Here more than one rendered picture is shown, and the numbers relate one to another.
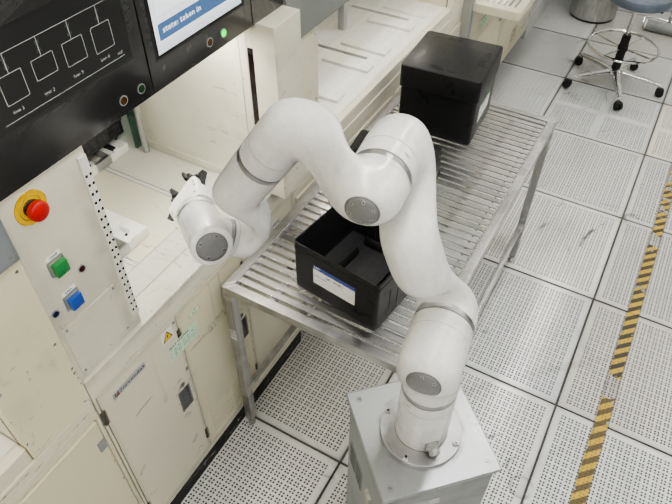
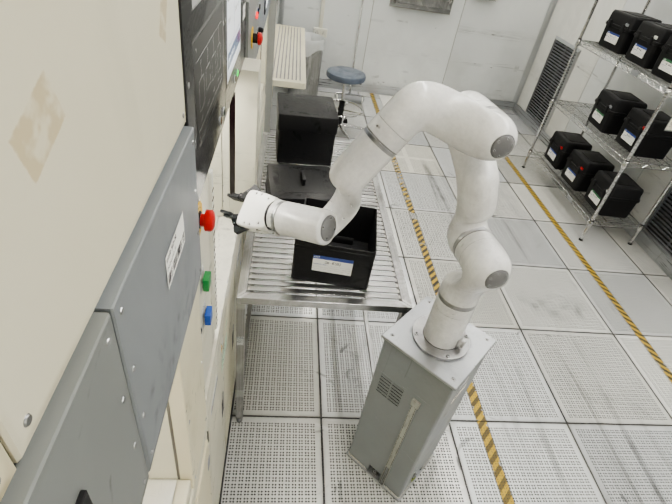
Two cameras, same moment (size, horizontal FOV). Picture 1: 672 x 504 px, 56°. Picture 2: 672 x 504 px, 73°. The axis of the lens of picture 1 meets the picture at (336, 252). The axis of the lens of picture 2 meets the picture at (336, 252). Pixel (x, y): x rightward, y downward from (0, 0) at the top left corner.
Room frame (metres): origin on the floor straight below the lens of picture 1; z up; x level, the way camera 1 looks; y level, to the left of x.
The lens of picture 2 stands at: (0.16, 0.75, 1.85)
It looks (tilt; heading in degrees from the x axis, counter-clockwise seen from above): 38 degrees down; 321
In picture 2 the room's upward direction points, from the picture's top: 10 degrees clockwise
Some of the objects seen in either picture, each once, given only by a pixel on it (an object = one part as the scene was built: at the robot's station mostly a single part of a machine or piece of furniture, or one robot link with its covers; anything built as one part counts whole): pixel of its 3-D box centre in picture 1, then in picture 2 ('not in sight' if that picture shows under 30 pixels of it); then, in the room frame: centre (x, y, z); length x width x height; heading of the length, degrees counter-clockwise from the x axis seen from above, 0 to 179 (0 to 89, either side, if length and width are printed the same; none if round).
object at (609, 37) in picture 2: not in sight; (628, 32); (2.10, -3.26, 1.31); 0.30 x 0.28 x 0.26; 156
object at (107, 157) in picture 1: (79, 152); not in sight; (1.60, 0.81, 0.89); 0.22 x 0.21 x 0.04; 61
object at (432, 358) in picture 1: (432, 365); (475, 274); (0.70, -0.19, 1.07); 0.19 x 0.12 x 0.24; 159
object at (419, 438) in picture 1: (424, 408); (448, 318); (0.73, -0.20, 0.85); 0.19 x 0.19 x 0.18
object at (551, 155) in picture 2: not in sight; (567, 150); (2.12, -3.24, 0.31); 0.30 x 0.28 x 0.26; 149
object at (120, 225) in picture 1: (92, 239); not in sight; (1.21, 0.66, 0.89); 0.22 x 0.21 x 0.04; 61
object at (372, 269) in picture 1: (364, 256); (335, 242); (1.20, -0.08, 0.85); 0.28 x 0.28 x 0.17; 53
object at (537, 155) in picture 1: (403, 269); (311, 263); (1.59, -0.25, 0.38); 1.30 x 0.60 x 0.76; 151
